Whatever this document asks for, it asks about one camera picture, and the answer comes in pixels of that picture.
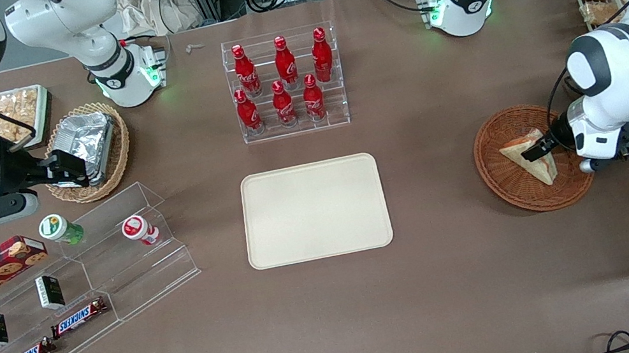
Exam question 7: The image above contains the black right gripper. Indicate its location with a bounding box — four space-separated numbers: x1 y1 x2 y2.
0 137 91 202

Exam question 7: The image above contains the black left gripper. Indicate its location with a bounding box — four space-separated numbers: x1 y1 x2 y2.
515 112 582 165

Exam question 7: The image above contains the triangular white bread sandwich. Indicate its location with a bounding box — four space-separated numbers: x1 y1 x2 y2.
496 126 560 194

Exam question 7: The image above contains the brown wicker basket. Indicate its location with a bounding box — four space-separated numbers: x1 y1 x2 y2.
467 94 603 222

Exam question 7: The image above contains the light wicker basket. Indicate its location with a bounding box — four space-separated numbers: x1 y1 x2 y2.
33 97 140 210

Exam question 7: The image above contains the cream plastic tray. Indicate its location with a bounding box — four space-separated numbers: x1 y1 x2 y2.
234 150 396 272

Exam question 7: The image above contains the silver foil pack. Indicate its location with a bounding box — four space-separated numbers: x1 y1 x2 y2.
49 109 125 192

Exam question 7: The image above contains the shallow snack container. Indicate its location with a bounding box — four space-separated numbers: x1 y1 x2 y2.
0 83 60 155

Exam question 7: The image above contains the green lidded cup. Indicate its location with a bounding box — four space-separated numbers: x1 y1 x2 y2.
37 210 86 251

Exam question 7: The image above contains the red lidded cup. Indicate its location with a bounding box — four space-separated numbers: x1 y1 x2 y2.
120 212 162 250

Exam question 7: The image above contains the clear acrylic tiered shelf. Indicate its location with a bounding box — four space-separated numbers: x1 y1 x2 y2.
0 173 217 353

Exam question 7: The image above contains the white cloth bag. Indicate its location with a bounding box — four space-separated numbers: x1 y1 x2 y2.
114 0 201 43

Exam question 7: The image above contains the red Coca-Cola bottle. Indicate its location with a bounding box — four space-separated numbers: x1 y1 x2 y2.
233 85 265 137
299 71 329 123
270 33 301 91
307 25 337 84
269 78 300 129
230 42 263 100

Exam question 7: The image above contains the clear acrylic bottle rack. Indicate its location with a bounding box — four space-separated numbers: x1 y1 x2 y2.
219 21 353 147

